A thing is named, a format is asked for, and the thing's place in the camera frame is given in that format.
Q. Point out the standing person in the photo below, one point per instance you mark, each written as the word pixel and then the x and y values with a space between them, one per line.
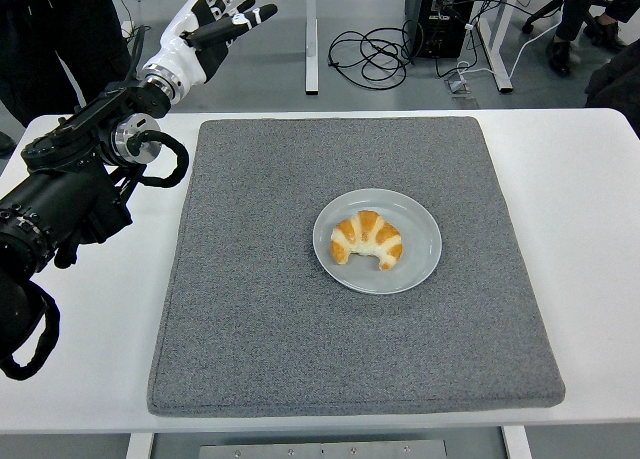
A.
pixel 50 29

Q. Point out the white power strip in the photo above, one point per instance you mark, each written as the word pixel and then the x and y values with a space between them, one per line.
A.
pixel 128 28

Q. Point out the grey metal plate with screws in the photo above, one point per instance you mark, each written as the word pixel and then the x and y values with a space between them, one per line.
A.
pixel 320 450

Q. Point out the black computer tower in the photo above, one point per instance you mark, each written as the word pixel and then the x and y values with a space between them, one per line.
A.
pixel 430 34

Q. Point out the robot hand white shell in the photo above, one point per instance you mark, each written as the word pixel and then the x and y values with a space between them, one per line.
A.
pixel 182 54

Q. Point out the croissant bread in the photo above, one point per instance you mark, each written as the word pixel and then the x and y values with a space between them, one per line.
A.
pixel 365 229

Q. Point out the white desk leg straight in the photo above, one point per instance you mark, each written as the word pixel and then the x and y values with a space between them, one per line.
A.
pixel 312 54

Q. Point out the black office chair base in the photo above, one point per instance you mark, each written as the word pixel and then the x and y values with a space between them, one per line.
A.
pixel 545 4

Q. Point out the pale grey round plate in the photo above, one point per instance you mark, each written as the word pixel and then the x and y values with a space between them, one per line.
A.
pixel 415 264

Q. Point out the white desk leg with foot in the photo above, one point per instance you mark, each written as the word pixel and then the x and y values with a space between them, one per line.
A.
pixel 500 69

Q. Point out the grey fabric mat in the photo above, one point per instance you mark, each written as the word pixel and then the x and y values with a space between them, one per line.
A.
pixel 300 339

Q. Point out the black bag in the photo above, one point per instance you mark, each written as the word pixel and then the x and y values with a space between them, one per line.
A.
pixel 615 79

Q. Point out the small grey floor box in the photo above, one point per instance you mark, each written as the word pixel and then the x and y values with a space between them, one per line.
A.
pixel 457 86

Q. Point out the white table leg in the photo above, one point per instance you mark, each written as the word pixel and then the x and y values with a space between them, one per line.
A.
pixel 139 446
pixel 516 444

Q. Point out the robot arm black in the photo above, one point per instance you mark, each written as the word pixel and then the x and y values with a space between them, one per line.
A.
pixel 60 194

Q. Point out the seated person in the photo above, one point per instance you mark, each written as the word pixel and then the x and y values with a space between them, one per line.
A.
pixel 575 9

